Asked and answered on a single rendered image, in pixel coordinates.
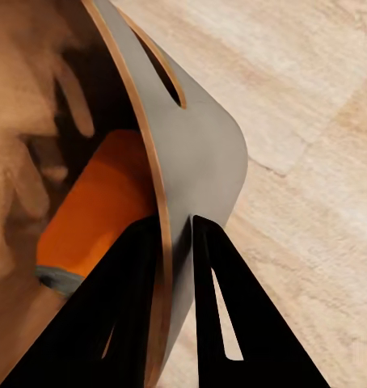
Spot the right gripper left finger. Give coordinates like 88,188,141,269
0,215,158,388

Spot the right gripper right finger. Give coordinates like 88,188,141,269
192,215,331,388

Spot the trash can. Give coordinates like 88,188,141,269
0,0,248,388

